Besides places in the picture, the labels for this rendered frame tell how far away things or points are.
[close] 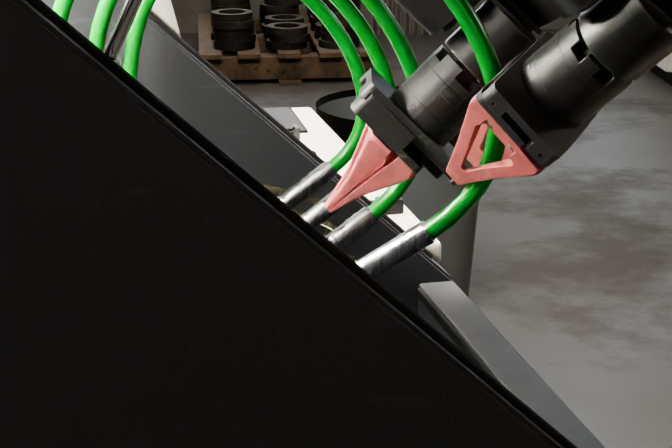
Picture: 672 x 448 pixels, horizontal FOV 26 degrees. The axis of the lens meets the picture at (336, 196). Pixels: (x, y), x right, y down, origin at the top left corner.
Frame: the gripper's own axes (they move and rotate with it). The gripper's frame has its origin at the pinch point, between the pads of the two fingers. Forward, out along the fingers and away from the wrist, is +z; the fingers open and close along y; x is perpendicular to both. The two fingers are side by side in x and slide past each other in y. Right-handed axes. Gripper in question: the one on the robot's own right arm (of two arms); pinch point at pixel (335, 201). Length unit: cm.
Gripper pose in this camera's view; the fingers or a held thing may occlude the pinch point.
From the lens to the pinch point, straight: 113.8
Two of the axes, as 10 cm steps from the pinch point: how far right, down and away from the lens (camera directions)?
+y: -7.2, -6.8, -1.7
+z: -7.0, 6.9, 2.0
